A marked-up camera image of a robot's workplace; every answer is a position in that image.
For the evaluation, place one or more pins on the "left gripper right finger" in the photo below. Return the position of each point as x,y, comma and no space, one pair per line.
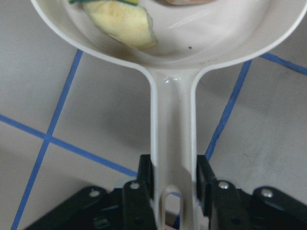
219,199

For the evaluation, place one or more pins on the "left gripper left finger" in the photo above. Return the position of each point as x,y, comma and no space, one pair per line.
136,198

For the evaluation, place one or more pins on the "white dustpan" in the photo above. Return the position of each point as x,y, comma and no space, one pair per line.
192,40

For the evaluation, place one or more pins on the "pale apple slice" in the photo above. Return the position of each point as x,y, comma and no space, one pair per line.
127,23

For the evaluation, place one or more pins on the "brown potato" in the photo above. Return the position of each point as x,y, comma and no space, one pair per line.
188,2

